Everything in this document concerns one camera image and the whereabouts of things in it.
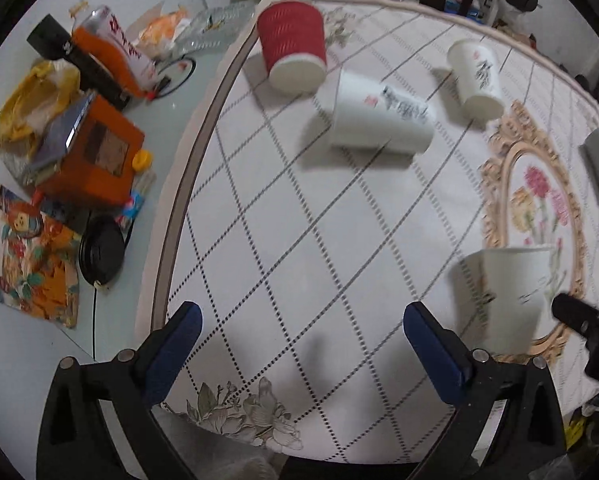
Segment white calligraphy cup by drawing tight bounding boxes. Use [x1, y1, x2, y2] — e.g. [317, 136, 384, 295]
[469, 245, 557, 356]
[329, 70, 436, 155]
[447, 39, 505, 122]

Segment orange box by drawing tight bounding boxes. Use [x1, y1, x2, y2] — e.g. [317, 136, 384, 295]
[26, 91, 144, 208]

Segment yellow bottle cap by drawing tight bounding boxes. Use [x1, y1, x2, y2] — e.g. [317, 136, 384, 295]
[132, 148, 153, 174]

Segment clear glass tray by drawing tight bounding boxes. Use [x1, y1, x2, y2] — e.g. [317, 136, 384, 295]
[174, 1, 255, 56]

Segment yellow plastic bag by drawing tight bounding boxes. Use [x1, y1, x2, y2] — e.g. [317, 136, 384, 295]
[0, 60, 82, 185]

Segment orange white snack packet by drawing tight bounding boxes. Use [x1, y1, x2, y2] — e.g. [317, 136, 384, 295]
[70, 0, 158, 99]

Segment colourful illustrated booklet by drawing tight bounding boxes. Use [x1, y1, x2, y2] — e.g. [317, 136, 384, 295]
[0, 184, 80, 328]

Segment black bottle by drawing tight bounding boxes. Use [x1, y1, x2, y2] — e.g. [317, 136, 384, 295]
[26, 14, 130, 110]

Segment floral patterned tablecloth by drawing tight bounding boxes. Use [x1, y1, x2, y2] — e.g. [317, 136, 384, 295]
[138, 0, 599, 464]

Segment red ribbed paper cup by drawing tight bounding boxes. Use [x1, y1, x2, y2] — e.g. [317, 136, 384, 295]
[257, 0, 327, 94]

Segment black round lid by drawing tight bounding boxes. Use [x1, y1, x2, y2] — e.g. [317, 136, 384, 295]
[78, 214, 126, 287]

